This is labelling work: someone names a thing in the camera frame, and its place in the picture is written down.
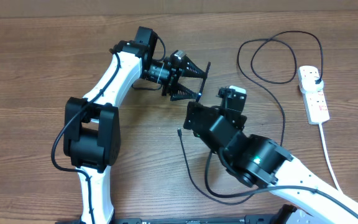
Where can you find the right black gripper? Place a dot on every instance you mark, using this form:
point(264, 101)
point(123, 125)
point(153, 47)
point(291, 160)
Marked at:
point(198, 111)

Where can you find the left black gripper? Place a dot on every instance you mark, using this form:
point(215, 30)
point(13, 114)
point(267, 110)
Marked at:
point(174, 74)

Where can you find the blue Samsung Galaxy smartphone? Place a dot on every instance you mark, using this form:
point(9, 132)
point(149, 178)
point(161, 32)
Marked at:
point(203, 83)

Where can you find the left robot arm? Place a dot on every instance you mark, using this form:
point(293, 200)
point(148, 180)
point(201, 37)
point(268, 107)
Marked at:
point(91, 134)

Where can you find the white charger plug adapter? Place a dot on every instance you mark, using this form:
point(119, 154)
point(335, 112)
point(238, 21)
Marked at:
point(310, 85)

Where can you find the white power strip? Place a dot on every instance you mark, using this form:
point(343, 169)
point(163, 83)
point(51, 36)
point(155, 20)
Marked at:
point(315, 103)

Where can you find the brown cardboard backdrop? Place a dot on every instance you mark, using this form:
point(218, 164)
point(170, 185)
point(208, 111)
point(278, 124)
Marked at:
point(59, 8)

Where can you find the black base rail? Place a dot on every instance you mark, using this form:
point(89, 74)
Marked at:
point(287, 214)

